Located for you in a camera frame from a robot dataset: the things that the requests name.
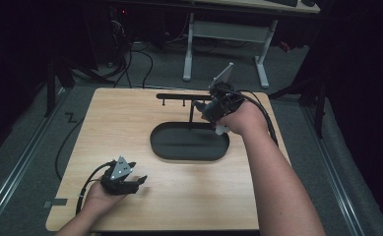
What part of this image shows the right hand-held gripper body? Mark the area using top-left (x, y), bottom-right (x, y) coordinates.
top-left (208, 61), bottom-right (246, 121)

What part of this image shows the left hand-held gripper cable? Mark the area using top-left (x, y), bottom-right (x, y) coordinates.
top-left (75, 159), bottom-right (117, 216)

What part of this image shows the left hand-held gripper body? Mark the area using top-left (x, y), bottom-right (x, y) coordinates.
top-left (99, 154), bottom-right (140, 197)

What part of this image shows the metal floor rail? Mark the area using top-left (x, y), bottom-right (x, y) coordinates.
top-left (301, 105), bottom-right (366, 236)
top-left (0, 87), bottom-right (67, 232)

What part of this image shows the black and white plush keychain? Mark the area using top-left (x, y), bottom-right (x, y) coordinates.
top-left (193, 98), bottom-right (231, 136)

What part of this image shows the person's left hand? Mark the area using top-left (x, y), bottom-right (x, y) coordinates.
top-left (81, 181), bottom-right (128, 219)

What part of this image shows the black metal stand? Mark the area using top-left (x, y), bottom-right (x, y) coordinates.
top-left (268, 73), bottom-right (329, 140)
top-left (43, 57), bottom-right (77, 119)

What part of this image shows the right hand-held gripper cable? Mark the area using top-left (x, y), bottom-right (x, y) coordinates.
top-left (226, 88), bottom-right (280, 148)

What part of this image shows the person's right hand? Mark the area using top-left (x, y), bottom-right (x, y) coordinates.
top-left (216, 99), bottom-right (271, 138)

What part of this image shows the hand-held gripper cable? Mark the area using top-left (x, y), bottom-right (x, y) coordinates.
top-left (226, 88), bottom-right (280, 148)
top-left (75, 159), bottom-right (117, 216)

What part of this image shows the grey tape piece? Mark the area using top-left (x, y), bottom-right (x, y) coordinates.
top-left (42, 198), bottom-right (69, 209)

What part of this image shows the black hook rack with tray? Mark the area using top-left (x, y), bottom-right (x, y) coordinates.
top-left (150, 92), bottom-right (230, 162)

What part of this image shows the small red object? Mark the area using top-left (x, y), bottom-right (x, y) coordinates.
top-left (279, 40), bottom-right (292, 54)

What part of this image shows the black floor cable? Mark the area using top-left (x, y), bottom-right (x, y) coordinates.
top-left (54, 116), bottom-right (86, 181)

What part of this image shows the bundle of black floor cables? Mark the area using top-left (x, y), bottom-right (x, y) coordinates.
top-left (108, 35), bottom-right (155, 89)

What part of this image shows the white metal frame desk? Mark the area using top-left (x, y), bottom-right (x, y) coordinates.
top-left (182, 0), bottom-right (321, 89)

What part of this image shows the dark computer tower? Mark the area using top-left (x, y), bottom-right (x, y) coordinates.
top-left (107, 5), bottom-right (132, 68)

